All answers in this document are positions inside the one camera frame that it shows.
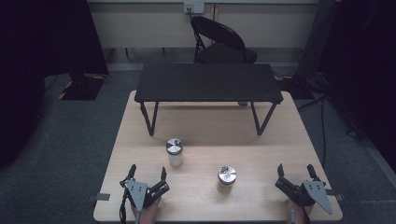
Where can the person's right hand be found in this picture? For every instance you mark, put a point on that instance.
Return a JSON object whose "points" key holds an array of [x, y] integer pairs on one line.
{"points": [[299, 214]]}

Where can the white wall socket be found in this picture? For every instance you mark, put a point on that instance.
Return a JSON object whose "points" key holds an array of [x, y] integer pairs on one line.
{"points": [[193, 7]]}

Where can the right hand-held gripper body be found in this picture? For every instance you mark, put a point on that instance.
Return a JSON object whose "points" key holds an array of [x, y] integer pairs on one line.
{"points": [[316, 191]]}

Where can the black metal rack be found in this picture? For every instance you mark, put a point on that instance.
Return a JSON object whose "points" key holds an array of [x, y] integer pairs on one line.
{"points": [[208, 82]]}

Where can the person's left hand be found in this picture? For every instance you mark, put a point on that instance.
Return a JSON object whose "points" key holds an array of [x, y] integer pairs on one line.
{"points": [[148, 214]]}

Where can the black folding chair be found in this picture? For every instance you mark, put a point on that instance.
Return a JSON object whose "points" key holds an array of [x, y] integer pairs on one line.
{"points": [[219, 32]]}

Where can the black curtain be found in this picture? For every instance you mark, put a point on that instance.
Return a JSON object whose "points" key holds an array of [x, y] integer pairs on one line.
{"points": [[37, 62], [364, 62]]}

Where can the grey table bracket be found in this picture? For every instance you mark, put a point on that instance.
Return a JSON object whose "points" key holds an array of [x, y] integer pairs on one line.
{"points": [[337, 196], [101, 197]]}

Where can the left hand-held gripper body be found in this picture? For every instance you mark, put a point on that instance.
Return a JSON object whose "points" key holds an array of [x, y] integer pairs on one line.
{"points": [[137, 191]]}

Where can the glass jar with brown contents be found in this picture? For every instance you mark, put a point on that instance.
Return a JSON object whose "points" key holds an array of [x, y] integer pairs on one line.
{"points": [[226, 179]]}

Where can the black stand base yellow tape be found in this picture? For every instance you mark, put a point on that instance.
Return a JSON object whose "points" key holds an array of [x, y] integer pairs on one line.
{"points": [[82, 88]]}

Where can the glass jar with white contents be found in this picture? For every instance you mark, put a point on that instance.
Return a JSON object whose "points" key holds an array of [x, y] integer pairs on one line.
{"points": [[175, 152]]}

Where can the small grey round object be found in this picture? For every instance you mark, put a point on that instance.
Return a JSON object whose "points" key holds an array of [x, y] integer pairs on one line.
{"points": [[243, 104]]}

